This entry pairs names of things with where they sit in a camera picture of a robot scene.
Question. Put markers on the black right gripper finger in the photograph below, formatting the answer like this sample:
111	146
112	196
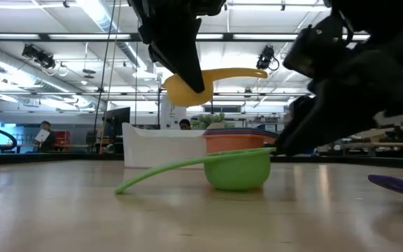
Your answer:
327	119
297	112

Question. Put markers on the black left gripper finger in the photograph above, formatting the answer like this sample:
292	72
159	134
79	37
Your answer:
177	49

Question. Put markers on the yellow measuring cup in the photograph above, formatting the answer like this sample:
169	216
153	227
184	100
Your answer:
184	94

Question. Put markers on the light blue measuring cup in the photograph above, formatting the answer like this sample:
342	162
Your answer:
240	129

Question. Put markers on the orange measuring cup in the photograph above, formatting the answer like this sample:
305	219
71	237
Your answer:
233	143

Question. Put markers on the green measuring cup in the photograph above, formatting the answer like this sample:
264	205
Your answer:
236	171

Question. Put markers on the dark purple measuring cup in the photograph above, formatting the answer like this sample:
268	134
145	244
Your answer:
401	185

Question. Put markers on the white plastic basket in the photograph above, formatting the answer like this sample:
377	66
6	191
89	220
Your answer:
163	147

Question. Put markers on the black ceiling light track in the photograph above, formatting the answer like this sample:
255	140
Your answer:
227	36

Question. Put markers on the white machine cabinet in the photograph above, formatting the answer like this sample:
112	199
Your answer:
171	117

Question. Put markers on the person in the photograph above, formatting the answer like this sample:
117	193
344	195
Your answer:
185	125
49	143

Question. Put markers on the green artificial plant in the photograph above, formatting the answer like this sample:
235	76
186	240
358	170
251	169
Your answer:
205	120

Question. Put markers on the black computer monitor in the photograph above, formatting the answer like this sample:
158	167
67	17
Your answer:
117	119

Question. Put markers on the red cabinet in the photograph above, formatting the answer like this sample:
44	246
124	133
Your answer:
63	138

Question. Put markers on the white tablet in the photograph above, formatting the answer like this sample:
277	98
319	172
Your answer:
42	136

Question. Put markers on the black ceiling-mounted camera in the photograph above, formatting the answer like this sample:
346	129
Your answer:
265	57
38	56

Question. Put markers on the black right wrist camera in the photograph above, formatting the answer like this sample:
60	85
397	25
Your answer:
320	45

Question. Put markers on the black aluminium table frame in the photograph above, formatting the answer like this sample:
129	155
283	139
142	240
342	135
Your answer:
47	158

